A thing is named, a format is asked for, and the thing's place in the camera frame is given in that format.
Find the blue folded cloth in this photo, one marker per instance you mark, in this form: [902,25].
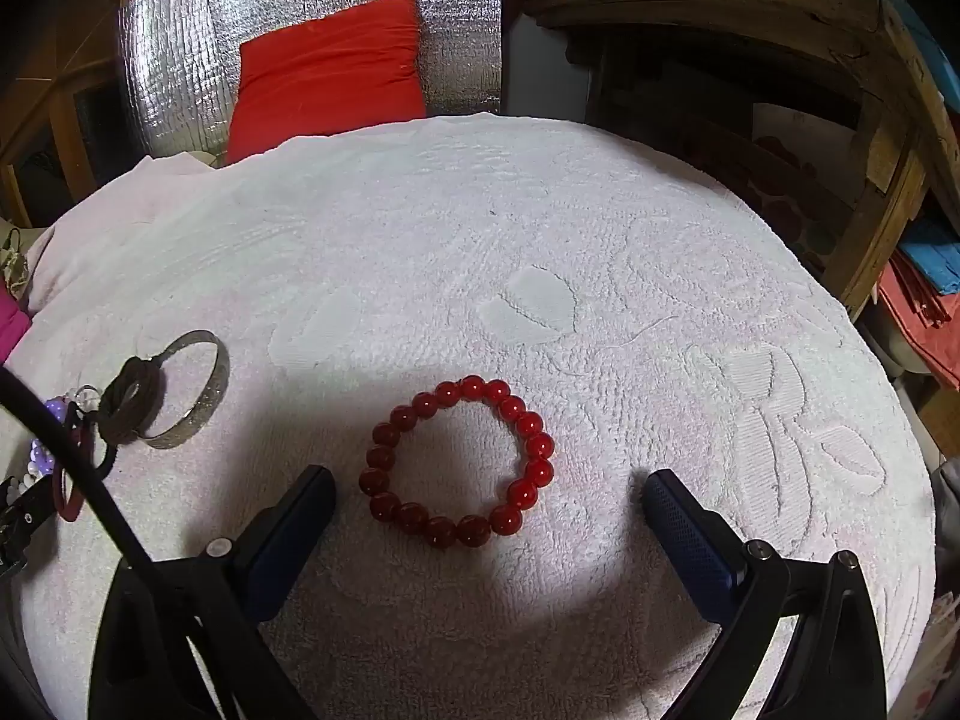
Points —
[937,255]

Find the silver bangle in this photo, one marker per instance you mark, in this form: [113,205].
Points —
[217,382]

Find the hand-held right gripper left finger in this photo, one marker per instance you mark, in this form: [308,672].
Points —
[277,540]

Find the light wooden cabinet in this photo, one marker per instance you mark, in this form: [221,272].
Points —
[67,52]

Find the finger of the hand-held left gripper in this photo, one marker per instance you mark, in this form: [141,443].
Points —
[19,519]

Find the red cushion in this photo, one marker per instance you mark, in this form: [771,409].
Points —
[322,75]

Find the white embossed towel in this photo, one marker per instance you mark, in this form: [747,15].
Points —
[525,240]

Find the magenta cushion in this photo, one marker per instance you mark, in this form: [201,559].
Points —
[9,330]

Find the clear glass ornament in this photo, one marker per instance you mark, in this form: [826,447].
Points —
[13,262]

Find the salmon folded cloth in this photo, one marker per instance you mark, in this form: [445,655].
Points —
[930,330]

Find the silver foil insulation panel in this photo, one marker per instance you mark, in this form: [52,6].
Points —
[187,52]

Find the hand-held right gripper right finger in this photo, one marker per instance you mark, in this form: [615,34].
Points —
[690,540]

